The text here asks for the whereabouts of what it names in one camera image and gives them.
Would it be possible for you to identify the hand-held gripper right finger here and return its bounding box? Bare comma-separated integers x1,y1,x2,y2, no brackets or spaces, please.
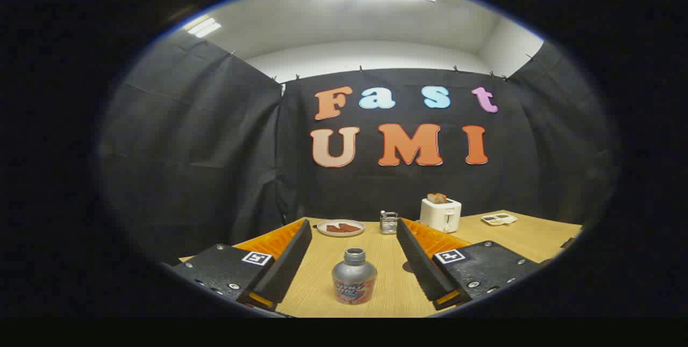
396,218,541,311

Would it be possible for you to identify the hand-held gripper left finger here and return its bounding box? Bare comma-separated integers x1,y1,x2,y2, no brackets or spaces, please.
171,218,313,313

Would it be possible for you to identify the silver juice bottle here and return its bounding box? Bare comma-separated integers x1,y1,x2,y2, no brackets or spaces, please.
332,248,378,305

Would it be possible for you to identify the wooden table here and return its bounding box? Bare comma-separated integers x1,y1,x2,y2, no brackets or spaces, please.
180,210,584,318

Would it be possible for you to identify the white round plate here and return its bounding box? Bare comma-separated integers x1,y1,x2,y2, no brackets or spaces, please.
317,220,366,237

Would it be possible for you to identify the white toaster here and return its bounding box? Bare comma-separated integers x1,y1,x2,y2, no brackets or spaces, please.
420,197,462,233

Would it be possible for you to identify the louvred ceiling light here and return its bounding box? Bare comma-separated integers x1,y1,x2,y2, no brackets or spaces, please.
185,17,222,38

